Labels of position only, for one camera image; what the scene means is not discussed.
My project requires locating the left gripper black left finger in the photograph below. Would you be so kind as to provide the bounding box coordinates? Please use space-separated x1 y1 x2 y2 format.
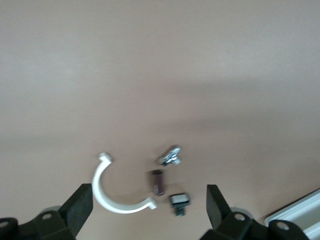
0 183 94 240

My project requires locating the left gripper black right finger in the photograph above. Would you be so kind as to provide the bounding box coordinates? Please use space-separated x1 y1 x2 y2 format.
199 184 311 240

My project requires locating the white drawer cabinet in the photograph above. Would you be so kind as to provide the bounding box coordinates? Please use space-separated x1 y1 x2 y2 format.
264 188 320 240

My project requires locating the white semicircular pipe clamp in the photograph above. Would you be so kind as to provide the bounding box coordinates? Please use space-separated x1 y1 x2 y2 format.
91 152 159 215

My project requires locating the dark brown hexagonal spacer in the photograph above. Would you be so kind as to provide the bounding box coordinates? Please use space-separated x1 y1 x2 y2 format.
150 169 166 197

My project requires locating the silver metal T-bolt fastener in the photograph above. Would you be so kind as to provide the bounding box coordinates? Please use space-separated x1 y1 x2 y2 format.
157 145 182 167

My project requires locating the black switch with white cap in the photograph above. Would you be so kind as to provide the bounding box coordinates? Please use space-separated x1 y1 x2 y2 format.
169 192 192 218

